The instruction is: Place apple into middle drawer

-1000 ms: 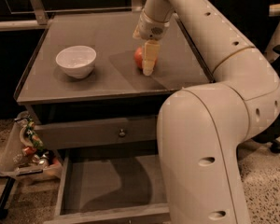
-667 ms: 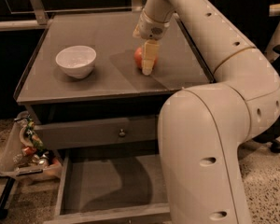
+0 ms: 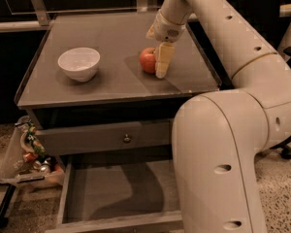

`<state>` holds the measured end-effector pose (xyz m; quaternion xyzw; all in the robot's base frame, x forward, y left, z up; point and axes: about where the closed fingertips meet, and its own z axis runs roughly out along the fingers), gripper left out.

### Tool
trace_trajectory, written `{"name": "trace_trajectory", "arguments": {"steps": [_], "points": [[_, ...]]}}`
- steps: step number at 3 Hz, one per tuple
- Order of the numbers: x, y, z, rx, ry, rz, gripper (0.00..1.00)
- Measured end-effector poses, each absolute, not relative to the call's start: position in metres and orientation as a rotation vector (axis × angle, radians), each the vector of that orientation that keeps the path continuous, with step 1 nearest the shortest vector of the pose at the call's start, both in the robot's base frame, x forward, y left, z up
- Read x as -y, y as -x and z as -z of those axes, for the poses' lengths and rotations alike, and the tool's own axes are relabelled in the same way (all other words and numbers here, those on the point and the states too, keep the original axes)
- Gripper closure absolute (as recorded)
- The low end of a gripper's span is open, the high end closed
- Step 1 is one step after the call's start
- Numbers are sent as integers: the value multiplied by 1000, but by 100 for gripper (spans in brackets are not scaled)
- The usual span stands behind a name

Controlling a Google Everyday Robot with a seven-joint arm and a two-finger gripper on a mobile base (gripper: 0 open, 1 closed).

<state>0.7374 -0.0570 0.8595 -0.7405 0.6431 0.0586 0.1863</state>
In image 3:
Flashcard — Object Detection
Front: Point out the white ceramic bowl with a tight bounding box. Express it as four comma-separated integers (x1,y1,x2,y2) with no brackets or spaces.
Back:
57,48,100,83

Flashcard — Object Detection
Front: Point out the black office chair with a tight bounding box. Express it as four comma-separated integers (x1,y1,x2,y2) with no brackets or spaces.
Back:
227,0,284,49

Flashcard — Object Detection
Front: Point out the grey drawer cabinet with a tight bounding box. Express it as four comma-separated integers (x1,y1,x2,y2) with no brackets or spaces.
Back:
14,10,222,233

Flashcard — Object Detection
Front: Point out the metal railing with glass panel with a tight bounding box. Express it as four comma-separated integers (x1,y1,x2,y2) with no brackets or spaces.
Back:
0,0,291,34

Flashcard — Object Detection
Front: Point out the open grey middle drawer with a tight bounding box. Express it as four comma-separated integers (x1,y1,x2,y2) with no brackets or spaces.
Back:
46,154,183,233

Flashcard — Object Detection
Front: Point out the black cart leg with wheel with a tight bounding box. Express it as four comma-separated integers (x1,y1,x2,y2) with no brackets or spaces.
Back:
0,184,16,228

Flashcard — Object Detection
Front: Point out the closed grey top drawer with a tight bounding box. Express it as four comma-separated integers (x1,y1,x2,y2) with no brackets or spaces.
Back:
37,119,171,156

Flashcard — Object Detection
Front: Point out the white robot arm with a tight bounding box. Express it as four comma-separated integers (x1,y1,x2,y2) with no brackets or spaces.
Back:
147,0,291,233

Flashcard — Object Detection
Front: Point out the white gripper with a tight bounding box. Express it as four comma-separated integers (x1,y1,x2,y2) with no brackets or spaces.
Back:
145,10,186,79

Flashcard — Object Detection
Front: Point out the red apple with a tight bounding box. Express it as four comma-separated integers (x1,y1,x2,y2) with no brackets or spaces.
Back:
140,48,156,74

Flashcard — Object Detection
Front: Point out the round metal drawer knob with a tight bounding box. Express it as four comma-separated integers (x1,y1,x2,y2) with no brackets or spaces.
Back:
123,134,131,143

